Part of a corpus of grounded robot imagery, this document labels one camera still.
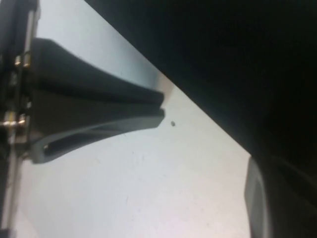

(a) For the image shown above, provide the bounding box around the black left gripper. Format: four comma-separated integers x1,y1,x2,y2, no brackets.
0,0,166,238

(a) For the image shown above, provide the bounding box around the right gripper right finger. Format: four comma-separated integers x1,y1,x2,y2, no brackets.
276,160,317,211

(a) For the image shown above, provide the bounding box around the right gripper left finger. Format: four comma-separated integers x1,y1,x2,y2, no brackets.
243,157,317,238

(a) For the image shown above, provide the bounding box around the black glasses case printed side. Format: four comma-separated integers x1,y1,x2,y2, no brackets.
84,0,317,164

